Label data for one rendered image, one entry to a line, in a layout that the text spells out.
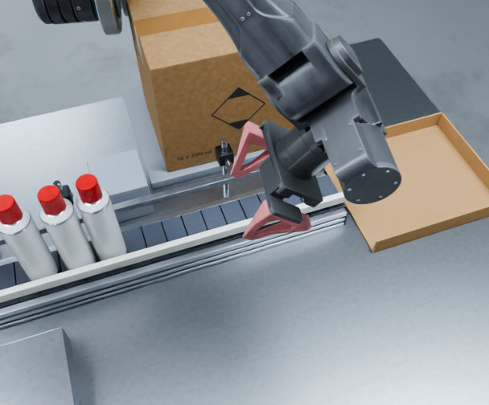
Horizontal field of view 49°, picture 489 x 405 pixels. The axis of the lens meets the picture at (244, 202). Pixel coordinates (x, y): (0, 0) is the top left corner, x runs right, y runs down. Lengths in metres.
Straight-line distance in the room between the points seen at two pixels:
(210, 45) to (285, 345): 0.54
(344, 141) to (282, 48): 0.10
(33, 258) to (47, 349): 0.15
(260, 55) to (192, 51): 0.48
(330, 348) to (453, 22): 2.48
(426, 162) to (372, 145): 0.71
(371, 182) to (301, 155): 0.10
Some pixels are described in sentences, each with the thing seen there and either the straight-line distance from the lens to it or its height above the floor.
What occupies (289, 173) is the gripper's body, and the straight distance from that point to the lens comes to 0.60.
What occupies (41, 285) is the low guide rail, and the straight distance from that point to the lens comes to 0.97.
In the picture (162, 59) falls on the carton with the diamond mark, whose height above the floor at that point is 1.12.
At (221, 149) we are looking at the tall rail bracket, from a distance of 1.00.
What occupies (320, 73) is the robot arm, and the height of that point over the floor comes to 1.39.
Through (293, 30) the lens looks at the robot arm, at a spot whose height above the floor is 1.43.
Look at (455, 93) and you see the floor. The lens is 2.76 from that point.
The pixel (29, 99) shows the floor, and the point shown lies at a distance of 2.74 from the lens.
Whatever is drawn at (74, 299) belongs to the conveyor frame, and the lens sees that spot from 1.00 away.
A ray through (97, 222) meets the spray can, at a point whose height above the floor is 1.01.
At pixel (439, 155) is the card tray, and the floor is 0.83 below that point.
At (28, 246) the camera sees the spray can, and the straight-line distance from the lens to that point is 0.91.
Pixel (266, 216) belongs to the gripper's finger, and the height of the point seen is 1.24.
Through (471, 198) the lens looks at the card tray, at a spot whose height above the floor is 0.83.
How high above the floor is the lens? 1.71
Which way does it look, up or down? 53 degrees down
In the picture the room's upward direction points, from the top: straight up
